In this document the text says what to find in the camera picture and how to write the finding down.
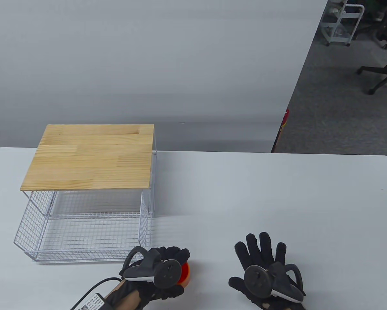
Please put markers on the person's left hand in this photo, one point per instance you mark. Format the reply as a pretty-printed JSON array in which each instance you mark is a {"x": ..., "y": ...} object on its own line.
[{"x": 172, "y": 253}]

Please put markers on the person's right hand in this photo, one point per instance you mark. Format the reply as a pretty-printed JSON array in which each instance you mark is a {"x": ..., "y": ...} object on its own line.
[{"x": 258, "y": 250}]

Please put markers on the orange plastic cup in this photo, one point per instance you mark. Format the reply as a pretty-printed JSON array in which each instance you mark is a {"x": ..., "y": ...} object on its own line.
[{"x": 185, "y": 276}]

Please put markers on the white mesh sliding drawer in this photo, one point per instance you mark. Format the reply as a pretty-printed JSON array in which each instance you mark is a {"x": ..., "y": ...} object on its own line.
[{"x": 83, "y": 232}]

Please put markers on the person's left forearm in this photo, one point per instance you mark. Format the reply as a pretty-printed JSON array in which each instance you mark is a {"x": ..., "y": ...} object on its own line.
[{"x": 127, "y": 302}]

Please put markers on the dark grey hand controller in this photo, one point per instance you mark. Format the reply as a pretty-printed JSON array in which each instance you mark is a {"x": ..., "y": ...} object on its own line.
[
  {"x": 258, "y": 279},
  {"x": 167, "y": 274}
]

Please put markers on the black office chair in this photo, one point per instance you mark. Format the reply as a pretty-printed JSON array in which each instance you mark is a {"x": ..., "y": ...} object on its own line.
[
  {"x": 385, "y": 72},
  {"x": 385, "y": 29}
]

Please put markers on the white utility cart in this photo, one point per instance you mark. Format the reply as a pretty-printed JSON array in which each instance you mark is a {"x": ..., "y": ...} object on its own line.
[{"x": 340, "y": 22}]

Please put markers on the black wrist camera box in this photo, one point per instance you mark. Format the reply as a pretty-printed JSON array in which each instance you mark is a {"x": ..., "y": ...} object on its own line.
[{"x": 91, "y": 303}]

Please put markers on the white frame with wooden top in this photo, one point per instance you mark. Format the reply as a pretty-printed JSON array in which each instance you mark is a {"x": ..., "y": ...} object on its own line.
[{"x": 90, "y": 155}]

